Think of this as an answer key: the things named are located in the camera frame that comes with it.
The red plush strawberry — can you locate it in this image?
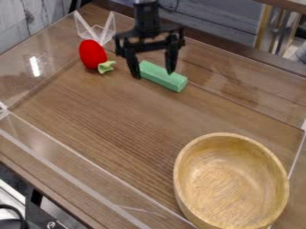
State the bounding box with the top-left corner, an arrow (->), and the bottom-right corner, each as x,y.
78,39 -> 116,74

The wooden brown bowl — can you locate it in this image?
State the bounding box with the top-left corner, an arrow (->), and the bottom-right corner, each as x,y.
173,132 -> 288,229

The gold metal chair frame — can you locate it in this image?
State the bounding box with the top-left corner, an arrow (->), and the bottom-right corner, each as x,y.
255,4 -> 300,56

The green rectangular block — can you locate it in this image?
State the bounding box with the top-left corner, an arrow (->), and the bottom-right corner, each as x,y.
140,61 -> 187,93

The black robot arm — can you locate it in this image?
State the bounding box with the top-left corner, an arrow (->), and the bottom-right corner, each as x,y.
113,0 -> 185,79

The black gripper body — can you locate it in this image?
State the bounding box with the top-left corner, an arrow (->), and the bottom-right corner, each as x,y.
113,18 -> 187,56

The clear acrylic front wall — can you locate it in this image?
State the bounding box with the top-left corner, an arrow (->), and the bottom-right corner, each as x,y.
0,102 -> 195,229

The clear acrylic corner bracket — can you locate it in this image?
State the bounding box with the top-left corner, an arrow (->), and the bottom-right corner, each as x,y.
73,11 -> 116,46

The black cable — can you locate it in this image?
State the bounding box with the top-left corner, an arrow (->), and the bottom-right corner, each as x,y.
0,203 -> 29,229

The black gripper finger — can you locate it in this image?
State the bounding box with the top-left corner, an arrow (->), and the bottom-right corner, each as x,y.
164,34 -> 177,74
122,46 -> 141,79

